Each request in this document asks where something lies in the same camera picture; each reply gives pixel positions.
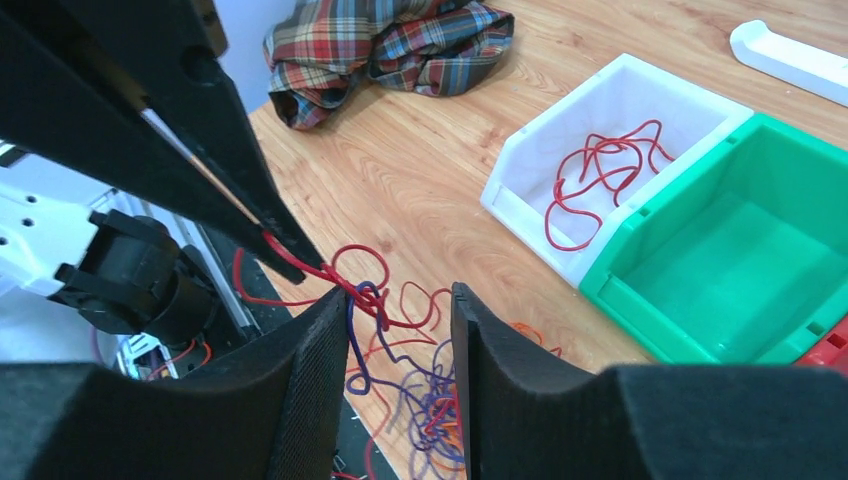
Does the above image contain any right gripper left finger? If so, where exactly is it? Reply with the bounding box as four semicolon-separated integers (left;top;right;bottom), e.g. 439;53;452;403
1;288;348;479

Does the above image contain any red plastic bin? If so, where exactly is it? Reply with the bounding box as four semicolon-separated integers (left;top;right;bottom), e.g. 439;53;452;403
795;316;848;376

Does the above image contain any white plastic bin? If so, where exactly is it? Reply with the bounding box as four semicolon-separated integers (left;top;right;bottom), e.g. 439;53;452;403
481;54;752;286

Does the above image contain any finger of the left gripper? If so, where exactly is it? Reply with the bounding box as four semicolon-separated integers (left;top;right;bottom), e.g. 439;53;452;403
13;0;326;272
0;6;307;286

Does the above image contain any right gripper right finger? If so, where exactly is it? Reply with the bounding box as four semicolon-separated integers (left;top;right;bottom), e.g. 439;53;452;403
451;282;847;479

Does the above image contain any plaid flannel shirt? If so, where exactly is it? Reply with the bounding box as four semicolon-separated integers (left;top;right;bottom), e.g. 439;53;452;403
263;0;515;130

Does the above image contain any white garment rack stand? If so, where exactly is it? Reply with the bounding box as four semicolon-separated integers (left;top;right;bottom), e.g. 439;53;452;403
729;20;847;107

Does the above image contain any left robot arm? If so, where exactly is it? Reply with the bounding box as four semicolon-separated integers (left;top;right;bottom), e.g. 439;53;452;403
1;1;322;346

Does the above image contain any green plastic bin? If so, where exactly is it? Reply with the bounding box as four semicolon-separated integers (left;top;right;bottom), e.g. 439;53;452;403
579;114;847;364

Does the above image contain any red purple wire bundle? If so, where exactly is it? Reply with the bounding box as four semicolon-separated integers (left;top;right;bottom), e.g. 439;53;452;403
231;229;564;480

